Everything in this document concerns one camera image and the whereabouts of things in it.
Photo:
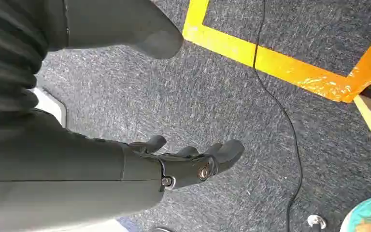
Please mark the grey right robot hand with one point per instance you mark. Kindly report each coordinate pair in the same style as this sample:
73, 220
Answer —
76, 173

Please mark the white panel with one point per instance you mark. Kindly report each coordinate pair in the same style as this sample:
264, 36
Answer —
102, 227
51, 105

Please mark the ribbed grey right arm sleeve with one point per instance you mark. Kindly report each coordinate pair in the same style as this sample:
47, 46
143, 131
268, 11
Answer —
6, 57

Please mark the yellow floor tape marking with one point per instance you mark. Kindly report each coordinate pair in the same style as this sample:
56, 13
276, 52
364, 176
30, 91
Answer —
278, 65

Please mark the silver caster foot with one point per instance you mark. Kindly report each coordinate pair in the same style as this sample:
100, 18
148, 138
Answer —
316, 221

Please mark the teal round container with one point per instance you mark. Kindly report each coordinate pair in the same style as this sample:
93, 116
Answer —
369, 216

